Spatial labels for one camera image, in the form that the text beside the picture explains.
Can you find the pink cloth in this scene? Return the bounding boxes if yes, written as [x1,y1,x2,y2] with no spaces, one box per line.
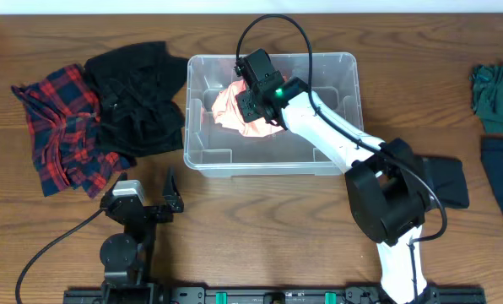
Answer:
[211,80,284,138]

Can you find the black cloth with band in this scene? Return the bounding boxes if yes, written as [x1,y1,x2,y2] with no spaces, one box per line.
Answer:
[422,156,470,209]

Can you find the dark green cloth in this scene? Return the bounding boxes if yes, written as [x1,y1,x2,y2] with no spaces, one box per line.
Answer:
[471,62,503,134]

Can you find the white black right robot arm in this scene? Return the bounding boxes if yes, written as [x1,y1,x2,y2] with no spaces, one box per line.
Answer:
[235,49,440,303]

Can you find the clear plastic storage bin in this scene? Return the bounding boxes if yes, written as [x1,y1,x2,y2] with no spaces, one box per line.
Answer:
[183,52,364,177]

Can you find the black garment left pile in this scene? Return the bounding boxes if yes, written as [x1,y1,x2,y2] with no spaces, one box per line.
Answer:
[84,41,187,157]

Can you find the red navy plaid shirt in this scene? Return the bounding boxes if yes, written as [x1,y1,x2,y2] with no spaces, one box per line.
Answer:
[11,64,136,198]

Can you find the black mounting rail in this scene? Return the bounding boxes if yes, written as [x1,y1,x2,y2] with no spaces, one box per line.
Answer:
[63,285,487,304]

